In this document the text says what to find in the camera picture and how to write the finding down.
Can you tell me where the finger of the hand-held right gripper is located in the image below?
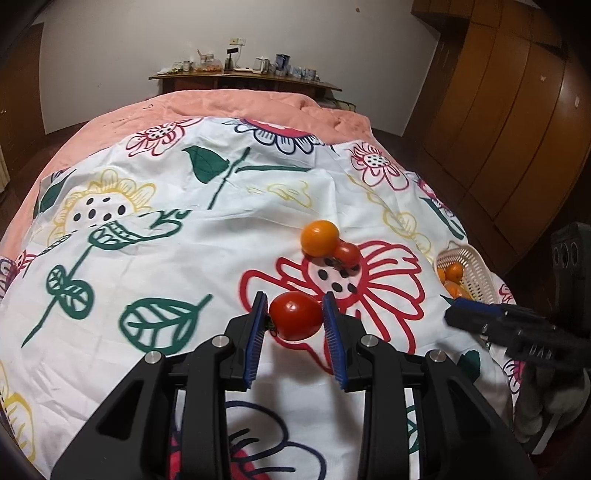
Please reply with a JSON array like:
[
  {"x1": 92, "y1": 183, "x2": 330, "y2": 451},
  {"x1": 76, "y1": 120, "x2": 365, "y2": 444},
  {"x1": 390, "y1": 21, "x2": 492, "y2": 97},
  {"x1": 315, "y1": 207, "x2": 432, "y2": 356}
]
[
  {"x1": 444, "y1": 307, "x2": 522, "y2": 345},
  {"x1": 455, "y1": 298, "x2": 555, "y2": 326}
]

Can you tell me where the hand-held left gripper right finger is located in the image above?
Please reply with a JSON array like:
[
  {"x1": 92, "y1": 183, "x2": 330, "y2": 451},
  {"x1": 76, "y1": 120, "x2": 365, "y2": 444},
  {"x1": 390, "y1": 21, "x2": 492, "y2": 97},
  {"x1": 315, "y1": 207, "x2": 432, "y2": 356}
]
[{"x1": 322, "y1": 292, "x2": 539, "y2": 480}]

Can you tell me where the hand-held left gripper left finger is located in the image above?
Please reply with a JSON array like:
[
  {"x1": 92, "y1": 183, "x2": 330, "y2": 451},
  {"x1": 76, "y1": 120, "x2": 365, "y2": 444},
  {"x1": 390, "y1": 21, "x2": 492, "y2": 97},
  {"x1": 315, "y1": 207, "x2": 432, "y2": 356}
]
[{"x1": 51, "y1": 291, "x2": 269, "y2": 480}]

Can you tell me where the white woven plastic basket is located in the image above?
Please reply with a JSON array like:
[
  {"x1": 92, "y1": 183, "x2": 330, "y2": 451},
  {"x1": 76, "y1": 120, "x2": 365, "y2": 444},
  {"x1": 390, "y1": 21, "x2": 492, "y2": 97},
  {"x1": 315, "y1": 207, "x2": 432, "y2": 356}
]
[{"x1": 434, "y1": 244, "x2": 502, "y2": 309}]

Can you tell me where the large red tomato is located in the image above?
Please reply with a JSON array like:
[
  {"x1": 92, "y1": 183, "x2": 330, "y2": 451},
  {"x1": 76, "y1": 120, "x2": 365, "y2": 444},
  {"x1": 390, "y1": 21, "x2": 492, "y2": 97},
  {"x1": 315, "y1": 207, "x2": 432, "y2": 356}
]
[{"x1": 269, "y1": 291, "x2": 324, "y2": 342}]

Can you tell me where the small red tomato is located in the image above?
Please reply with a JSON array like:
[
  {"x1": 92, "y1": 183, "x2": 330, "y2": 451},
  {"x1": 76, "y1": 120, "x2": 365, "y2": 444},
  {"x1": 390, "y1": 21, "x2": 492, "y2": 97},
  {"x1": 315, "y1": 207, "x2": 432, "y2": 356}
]
[{"x1": 330, "y1": 242, "x2": 362, "y2": 269}]

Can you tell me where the white floral printed bedsheet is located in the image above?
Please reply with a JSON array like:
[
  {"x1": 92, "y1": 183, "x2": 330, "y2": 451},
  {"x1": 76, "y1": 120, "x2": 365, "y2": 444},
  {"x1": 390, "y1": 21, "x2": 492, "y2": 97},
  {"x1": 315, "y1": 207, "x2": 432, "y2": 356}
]
[{"x1": 0, "y1": 115, "x2": 522, "y2": 480}]

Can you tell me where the wooden wardrobe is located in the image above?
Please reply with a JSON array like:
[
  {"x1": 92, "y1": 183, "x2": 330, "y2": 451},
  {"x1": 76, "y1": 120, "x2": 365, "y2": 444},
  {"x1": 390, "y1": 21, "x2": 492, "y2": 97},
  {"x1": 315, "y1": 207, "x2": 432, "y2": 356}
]
[{"x1": 411, "y1": 0, "x2": 591, "y2": 278}]

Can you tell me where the pink quilt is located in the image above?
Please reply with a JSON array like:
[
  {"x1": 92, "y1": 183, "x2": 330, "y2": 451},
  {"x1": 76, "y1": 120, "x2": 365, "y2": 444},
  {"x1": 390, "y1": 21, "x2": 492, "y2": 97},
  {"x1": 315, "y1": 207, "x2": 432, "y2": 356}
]
[{"x1": 0, "y1": 90, "x2": 372, "y2": 259}]

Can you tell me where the wooden side desk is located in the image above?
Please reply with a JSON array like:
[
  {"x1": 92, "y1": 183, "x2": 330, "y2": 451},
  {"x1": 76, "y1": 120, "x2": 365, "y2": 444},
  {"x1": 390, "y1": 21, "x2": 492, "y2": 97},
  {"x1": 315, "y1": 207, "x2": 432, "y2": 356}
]
[{"x1": 148, "y1": 69, "x2": 343, "y2": 100}]

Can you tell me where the clear container with orange contents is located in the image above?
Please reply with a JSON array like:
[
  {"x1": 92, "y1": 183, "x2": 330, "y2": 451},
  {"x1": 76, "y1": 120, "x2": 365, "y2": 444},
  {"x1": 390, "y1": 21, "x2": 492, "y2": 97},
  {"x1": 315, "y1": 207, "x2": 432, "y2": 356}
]
[{"x1": 194, "y1": 52, "x2": 225, "y2": 73}]

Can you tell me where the wooden door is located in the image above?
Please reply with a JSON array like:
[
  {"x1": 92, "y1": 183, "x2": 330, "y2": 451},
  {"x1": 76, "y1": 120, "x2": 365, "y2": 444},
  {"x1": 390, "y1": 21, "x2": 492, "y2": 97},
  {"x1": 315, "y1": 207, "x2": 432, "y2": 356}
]
[{"x1": 0, "y1": 23, "x2": 45, "y2": 195}]

